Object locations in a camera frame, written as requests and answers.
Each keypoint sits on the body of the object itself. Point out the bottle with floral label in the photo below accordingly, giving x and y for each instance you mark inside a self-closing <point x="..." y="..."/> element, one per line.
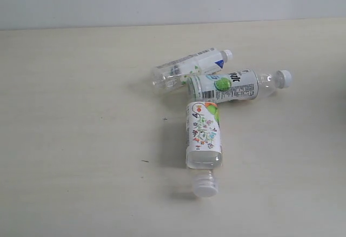
<point x="203" y="154"/>

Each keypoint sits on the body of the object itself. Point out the bottle with green lime label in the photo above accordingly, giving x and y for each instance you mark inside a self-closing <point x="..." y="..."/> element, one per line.
<point x="240" y="85"/>

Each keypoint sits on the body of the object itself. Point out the clear bottle blue-white label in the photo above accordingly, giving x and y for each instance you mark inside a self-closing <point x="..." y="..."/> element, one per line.
<point x="174" y="74"/>

